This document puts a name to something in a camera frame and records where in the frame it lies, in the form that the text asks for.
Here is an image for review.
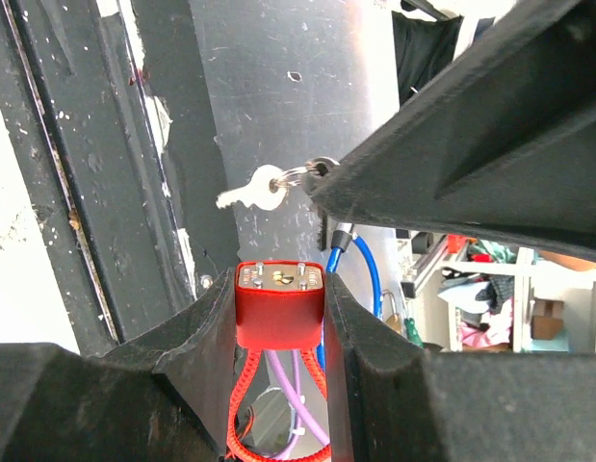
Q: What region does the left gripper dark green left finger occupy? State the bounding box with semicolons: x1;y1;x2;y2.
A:
0;271;235;461

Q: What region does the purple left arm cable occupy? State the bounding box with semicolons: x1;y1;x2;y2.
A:
266;349;331;461

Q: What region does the blue cable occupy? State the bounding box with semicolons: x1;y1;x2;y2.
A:
316;223;383;372

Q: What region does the green handled screwdriver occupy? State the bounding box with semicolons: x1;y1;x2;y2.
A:
403;318;424;347

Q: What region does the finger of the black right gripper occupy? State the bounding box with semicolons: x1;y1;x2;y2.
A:
310;1;596;262

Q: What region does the silver key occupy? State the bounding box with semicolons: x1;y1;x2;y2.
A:
215;157;342;212

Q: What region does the red plastic seal tag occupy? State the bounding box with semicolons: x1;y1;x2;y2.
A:
226;260;327;461

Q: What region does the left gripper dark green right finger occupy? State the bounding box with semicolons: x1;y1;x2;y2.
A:
324;274;596;461

